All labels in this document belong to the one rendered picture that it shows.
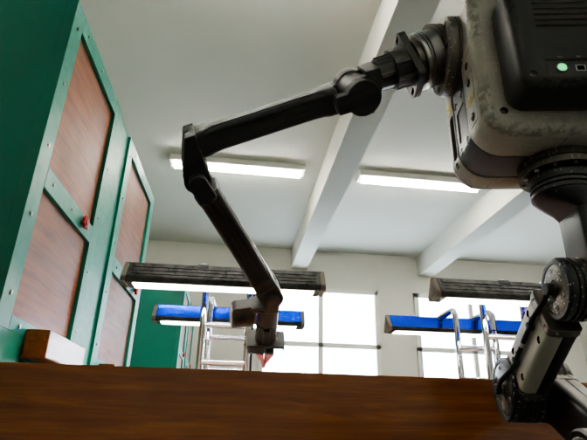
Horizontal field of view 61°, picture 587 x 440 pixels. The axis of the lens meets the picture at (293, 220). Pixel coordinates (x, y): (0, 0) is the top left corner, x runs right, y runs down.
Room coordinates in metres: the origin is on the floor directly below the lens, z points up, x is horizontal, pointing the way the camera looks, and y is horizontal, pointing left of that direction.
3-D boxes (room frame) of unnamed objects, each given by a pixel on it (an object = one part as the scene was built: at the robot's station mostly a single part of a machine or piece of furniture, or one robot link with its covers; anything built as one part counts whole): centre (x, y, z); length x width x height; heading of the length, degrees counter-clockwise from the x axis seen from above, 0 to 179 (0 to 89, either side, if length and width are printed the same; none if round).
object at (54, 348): (1.40, 0.64, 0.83); 0.30 x 0.06 x 0.07; 5
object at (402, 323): (2.14, -0.71, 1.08); 0.62 x 0.08 x 0.07; 95
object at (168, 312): (2.06, 0.25, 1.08); 0.62 x 0.08 x 0.07; 95
